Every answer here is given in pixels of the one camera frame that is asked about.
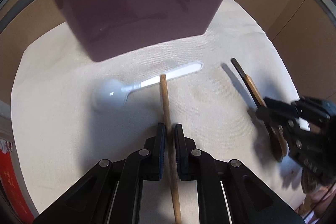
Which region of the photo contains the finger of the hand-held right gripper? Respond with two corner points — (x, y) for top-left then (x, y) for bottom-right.
(283, 119), (336, 186)
(255, 97), (334, 126)

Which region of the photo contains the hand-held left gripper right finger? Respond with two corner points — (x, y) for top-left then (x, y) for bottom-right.
(175, 123), (306, 224)

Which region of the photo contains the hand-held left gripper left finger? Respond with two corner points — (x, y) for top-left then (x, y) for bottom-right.
(33, 123), (166, 224)

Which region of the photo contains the wooden-handled knife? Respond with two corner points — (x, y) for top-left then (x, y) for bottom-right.
(231, 58), (288, 163)

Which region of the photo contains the wooden chopstick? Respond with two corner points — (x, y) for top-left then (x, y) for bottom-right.
(160, 74), (182, 224)

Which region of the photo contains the purple plastic utensil holder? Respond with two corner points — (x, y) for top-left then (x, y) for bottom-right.
(50, 0), (237, 62)

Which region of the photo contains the person's right forearm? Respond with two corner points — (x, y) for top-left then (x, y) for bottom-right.
(297, 185), (332, 220)

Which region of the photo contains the white ladle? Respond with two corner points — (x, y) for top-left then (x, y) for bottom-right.
(92, 62), (204, 112)

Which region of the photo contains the white cloth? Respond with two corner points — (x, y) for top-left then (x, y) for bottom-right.
(10, 0), (314, 224)

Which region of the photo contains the red box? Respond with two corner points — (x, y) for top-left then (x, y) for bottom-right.
(0, 139), (34, 224)

